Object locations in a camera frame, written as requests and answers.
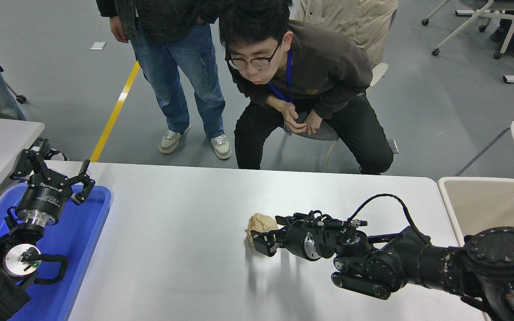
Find grey chair with casters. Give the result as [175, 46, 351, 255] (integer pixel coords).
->
[293, 62, 390, 173]

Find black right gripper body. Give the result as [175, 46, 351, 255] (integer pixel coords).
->
[282, 220, 312, 262]

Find tan paper ball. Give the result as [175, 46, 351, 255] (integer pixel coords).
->
[245, 213, 280, 247]

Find blue plastic tray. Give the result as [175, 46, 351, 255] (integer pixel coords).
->
[0, 183, 112, 321]

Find blue lanyard with badge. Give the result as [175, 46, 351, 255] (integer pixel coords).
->
[267, 48, 294, 137]

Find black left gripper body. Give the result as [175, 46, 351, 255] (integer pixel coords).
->
[16, 174, 74, 217]

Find white frame office chair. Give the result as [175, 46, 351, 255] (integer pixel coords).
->
[422, 0, 514, 60]

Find large pale plastic bin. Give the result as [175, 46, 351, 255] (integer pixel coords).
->
[437, 177, 514, 321]

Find person's right hand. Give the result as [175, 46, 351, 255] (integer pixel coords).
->
[109, 16, 129, 43]
[281, 103, 307, 134]

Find yellow floor tape line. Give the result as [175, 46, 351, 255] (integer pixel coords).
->
[90, 60, 141, 162]

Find beige jacket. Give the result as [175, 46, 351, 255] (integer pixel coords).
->
[295, 0, 399, 68]

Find chair leg with black caster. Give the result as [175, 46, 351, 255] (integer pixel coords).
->
[5, 82, 28, 104]

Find person's left hand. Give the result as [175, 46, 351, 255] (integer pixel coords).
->
[305, 109, 324, 136]

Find black eyeglasses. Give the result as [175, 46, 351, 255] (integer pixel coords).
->
[225, 41, 282, 72]

